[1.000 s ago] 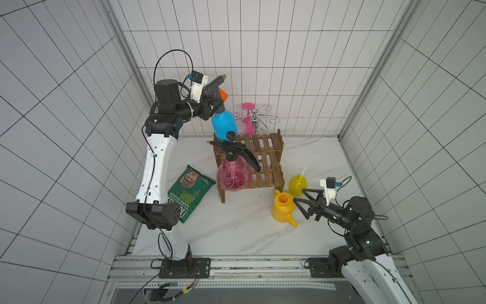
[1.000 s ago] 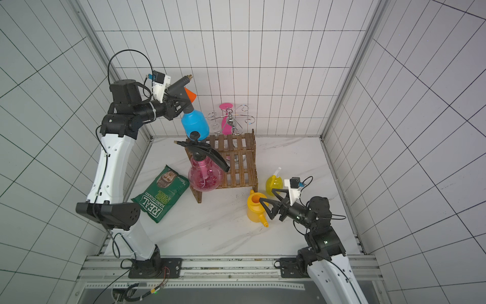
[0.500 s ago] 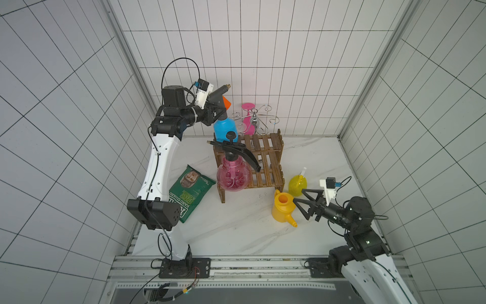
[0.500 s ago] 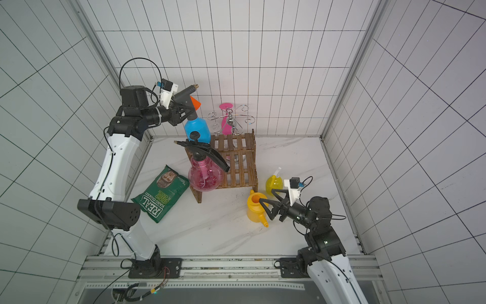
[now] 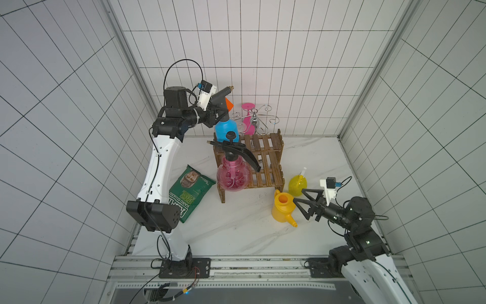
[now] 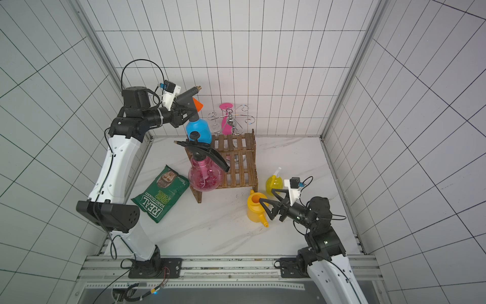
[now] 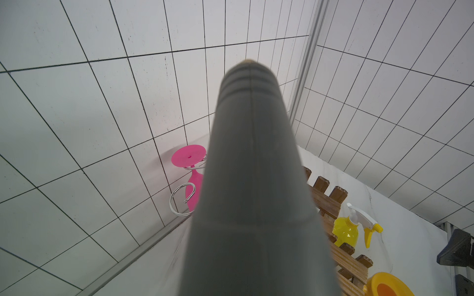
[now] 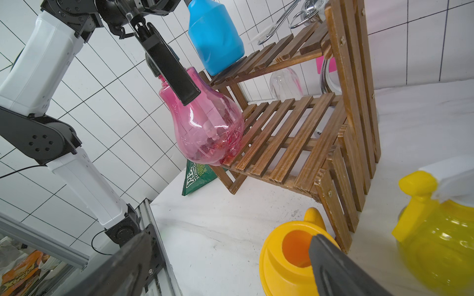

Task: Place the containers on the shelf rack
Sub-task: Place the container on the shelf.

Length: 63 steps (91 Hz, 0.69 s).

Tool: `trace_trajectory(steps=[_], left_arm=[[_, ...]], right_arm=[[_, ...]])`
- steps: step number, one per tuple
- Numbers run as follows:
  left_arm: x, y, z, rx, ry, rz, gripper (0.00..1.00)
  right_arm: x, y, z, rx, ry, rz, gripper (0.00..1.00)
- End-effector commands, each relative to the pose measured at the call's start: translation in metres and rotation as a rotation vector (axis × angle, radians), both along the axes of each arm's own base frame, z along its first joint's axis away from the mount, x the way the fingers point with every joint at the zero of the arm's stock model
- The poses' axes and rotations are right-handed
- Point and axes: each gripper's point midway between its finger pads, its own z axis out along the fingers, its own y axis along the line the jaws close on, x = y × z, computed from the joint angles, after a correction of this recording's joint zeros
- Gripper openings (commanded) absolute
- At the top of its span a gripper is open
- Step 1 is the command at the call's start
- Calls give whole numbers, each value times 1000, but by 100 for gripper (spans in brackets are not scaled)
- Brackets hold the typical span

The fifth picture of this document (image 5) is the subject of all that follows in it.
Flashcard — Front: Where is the blue spray bottle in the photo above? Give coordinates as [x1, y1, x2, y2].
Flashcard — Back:
[209, 85, 240, 143]

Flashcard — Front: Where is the yellow-green spray bottle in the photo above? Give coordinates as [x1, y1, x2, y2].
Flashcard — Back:
[288, 167, 307, 197]

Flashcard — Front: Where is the yellow watering can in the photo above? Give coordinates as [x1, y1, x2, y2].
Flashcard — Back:
[272, 189, 297, 227]

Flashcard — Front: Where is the pink pressure sprayer bottle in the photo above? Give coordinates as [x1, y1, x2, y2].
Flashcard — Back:
[208, 131, 261, 192]

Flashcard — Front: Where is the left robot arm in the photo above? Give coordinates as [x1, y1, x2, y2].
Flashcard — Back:
[127, 84, 234, 265]

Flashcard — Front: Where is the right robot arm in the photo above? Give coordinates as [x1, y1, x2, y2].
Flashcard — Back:
[293, 189, 417, 303]

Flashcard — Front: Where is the wooden slatted shelf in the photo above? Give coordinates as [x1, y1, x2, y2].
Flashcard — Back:
[213, 132, 285, 203]

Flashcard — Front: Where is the green chips bag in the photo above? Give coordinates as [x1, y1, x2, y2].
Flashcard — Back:
[169, 165, 216, 223]

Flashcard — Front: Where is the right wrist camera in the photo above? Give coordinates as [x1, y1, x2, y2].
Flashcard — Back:
[320, 177, 337, 206]

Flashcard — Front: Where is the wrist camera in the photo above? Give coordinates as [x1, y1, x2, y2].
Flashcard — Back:
[320, 177, 337, 206]
[197, 80, 217, 111]

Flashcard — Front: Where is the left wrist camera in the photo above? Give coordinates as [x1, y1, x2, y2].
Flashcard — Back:
[197, 80, 217, 111]

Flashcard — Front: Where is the pink and wire stand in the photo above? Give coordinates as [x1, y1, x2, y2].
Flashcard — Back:
[234, 103, 280, 136]

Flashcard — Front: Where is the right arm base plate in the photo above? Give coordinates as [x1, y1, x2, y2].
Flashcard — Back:
[304, 256, 362, 279]

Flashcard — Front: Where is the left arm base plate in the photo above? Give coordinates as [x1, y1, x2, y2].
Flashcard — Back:
[158, 258, 212, 279]

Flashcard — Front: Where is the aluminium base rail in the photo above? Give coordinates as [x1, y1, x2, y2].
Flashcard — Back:
[108, 255, 348, 290]

